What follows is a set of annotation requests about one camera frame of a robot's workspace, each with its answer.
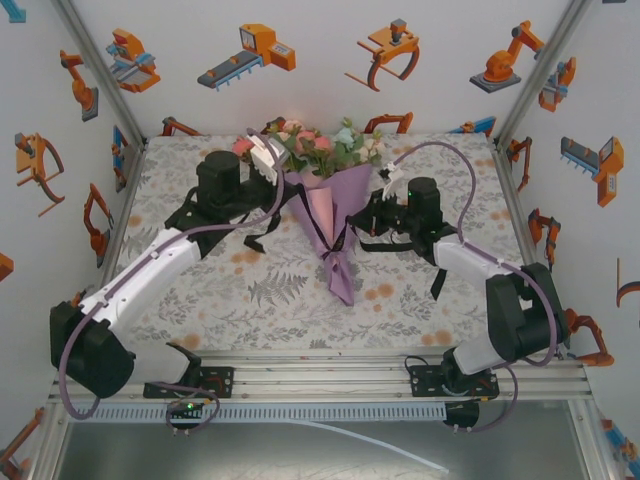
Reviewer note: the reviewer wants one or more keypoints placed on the black ribbon with gold print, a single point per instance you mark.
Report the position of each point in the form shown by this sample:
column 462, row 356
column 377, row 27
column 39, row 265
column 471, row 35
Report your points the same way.
column 439, row 282

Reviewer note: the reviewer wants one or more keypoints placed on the large pink rose stem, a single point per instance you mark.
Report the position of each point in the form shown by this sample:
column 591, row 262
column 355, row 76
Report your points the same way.
column 315, row 142

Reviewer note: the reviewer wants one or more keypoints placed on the purple and pink wrapping paper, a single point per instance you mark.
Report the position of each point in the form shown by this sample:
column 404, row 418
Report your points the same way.
column 325, row 210

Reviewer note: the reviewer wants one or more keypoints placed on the black bracket under rail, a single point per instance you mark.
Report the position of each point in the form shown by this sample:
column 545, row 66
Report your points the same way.
column 462, row 415

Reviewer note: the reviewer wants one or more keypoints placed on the aluminium table side rail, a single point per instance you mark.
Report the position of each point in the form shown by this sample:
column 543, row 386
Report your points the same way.
column 124, row 200
column 513, row 200

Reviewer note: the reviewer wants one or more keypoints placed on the aluminium rail bed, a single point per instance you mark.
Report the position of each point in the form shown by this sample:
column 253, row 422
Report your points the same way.
column 320, row 380

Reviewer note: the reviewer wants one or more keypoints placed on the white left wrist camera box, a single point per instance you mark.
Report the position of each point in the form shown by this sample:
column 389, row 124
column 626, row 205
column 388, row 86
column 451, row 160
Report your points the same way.
column 265, row 160

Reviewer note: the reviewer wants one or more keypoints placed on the slanted aluminium frame post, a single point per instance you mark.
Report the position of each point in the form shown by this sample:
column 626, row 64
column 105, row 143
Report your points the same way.
column 97, row 67
column 545, row 65

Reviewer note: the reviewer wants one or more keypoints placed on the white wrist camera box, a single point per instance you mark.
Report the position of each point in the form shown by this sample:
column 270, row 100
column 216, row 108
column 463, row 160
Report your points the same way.
column 395, row 175
column 265, row 160

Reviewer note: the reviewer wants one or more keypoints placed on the cream flower stem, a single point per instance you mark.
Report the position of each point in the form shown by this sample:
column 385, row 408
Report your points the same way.
column 372, row 147

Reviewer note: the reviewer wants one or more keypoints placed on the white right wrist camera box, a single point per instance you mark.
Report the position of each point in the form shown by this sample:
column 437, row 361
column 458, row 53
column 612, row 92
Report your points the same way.
column 395, row 175

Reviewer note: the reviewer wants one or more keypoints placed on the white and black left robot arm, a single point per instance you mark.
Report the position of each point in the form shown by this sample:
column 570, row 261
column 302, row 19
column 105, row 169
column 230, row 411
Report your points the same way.
column 150, row 270

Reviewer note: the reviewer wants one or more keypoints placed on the pink twin rose stem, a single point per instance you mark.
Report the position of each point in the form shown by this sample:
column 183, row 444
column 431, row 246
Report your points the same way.
column 243, row 146

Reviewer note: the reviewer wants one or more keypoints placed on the floral print tablecloth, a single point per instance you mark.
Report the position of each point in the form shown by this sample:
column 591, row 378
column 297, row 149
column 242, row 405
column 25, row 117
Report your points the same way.
column 350, row 325

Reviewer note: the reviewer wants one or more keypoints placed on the pale blue flower stem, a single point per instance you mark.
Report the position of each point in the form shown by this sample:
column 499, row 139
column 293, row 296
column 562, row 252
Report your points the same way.
column 345, row 136

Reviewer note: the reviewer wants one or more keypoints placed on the aluminium frame leg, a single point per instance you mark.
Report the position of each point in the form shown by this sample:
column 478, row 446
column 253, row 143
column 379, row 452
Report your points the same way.
column 42, row 465
column 595, row 457

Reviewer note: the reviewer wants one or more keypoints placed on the circuit board with green light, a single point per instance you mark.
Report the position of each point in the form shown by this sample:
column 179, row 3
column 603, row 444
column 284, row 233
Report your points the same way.
column 185, row 407

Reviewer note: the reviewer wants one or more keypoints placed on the grey metal sheet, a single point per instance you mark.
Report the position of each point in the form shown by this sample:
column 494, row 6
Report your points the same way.
column 250, row 455

